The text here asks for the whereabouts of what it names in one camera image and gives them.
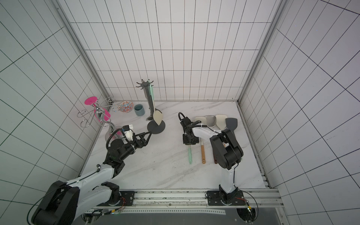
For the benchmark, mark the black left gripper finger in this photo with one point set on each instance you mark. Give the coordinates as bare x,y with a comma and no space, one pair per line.
142,142
142,135

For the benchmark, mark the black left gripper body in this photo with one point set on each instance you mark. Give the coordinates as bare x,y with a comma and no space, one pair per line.
142,140

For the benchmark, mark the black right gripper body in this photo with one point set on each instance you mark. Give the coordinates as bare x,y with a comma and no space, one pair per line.
190,139

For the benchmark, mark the cream spoon mint handle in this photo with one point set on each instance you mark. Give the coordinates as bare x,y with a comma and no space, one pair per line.
157,115

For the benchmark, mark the cream utensil dark wood handle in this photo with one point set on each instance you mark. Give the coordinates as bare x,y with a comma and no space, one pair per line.
210,121

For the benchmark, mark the cream spatula light wood handle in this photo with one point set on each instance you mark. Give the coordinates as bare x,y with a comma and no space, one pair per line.
221,121

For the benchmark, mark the grey spatula mint handle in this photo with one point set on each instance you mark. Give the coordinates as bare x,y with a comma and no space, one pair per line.
231,123

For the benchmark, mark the cream spatula mint handle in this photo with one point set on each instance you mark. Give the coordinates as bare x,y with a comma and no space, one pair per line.
190,155

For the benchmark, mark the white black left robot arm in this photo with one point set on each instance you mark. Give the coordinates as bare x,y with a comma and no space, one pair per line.
65,201

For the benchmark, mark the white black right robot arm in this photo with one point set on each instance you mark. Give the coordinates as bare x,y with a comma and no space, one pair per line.
226,150

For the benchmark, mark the grey utensil rack stand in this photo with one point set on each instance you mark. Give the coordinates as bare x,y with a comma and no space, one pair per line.
156,124

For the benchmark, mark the teal ceramic cup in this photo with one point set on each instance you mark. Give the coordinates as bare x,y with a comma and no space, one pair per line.
139,110

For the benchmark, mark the pink plastic wine glass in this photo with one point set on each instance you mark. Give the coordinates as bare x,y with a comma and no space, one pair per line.
100,112

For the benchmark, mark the chrome wine glass holder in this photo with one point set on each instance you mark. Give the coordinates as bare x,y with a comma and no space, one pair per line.
87,120

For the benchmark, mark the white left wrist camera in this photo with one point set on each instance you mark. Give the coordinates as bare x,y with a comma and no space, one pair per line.
128,132

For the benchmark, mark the grey utensil mint handle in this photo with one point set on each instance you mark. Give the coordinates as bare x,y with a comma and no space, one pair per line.
150,118

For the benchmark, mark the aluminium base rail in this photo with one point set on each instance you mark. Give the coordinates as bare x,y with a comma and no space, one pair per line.
183,201

